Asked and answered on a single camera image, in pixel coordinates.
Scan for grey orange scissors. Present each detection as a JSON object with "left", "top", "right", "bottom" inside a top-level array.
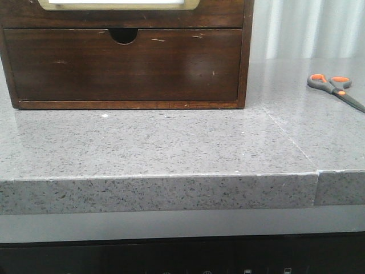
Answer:
[{"left": 307, "top": 74, "right": 364, "bottom": 112}]

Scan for wooden drawer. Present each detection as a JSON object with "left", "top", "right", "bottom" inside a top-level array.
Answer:
[
  {"left": 4, "top": 29, "right": 242, "bottom": 101},
  {"left": 1, "top": 1, "right": 246, "bottom": 29}
]

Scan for dark wooden drawer cabinet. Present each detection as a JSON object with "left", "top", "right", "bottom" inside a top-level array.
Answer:
[{"left": 1, "top": 1, "right": 254, "bottom": 110}]

